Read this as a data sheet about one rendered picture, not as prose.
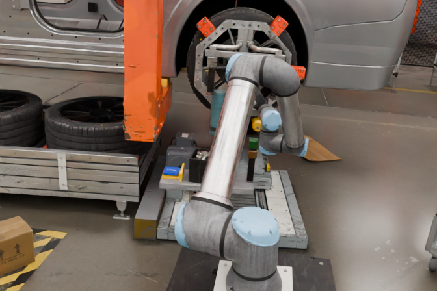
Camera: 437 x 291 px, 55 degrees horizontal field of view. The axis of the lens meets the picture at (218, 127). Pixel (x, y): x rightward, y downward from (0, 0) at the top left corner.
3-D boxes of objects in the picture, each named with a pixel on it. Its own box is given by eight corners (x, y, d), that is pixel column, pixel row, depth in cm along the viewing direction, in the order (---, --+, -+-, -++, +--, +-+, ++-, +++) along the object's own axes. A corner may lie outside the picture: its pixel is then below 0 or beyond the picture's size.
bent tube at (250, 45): (277, 49, 236) (279, 30, 233) (281, 56, 218) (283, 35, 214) (246, 47, 236) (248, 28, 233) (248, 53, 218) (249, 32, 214)
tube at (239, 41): (242, 47, 236) (244, 28, 233) (243, 53, 218) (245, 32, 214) (211, 45, 236) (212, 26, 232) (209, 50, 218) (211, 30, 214)
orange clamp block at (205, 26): (216, 28, 240) (205, 15, 238) (215, 29, 232) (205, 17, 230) (207, 36, 241) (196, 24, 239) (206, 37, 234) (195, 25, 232)
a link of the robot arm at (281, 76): (300, 51, 151) (311, 141, 207) (266, 49, 155) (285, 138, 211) (293, 77, 145) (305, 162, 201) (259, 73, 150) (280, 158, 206)
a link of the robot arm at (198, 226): (214, 256, 130) (268, 47, 152) (165, 242, 136) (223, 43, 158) (227, 260, 144) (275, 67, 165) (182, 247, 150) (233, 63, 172)
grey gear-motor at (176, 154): (199, 174, 284) (201, 125, 272) (194, 205, 244) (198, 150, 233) (172, 172, 284) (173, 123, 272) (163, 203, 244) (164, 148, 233)
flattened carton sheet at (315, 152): (308, 136, 392) (308, 133, 391) (341, 160, 343) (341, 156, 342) (278, 137, 383) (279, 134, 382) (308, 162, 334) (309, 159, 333)
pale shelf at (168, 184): (251, 178, 206) (251, 173, 205) (253, 195, 190) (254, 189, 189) (164, 172, 206) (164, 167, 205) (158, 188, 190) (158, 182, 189)
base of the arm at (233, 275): (277, 312, 132) (279, 288, 128) (218, 300, 137) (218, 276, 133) (285, 271, 149) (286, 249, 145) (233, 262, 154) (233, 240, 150)
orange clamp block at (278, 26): (276, 35, 240) (287, 22, 238) (278, 36, 233) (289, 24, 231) (267, 27, 239) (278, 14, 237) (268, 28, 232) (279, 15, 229)
